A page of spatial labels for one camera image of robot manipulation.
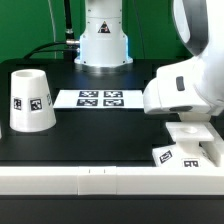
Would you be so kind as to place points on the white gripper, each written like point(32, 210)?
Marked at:
point(173, 91)

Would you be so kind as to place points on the white lamp base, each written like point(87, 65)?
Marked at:
point(196, 145)

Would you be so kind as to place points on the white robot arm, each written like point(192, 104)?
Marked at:
point(195, 85)

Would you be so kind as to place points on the white lamp shade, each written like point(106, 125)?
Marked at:
point(31, 108)

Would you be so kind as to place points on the white marker sheet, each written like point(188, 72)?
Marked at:
point(99, 99)

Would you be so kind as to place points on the white front wall bar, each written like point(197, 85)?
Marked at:
point(110, 181)

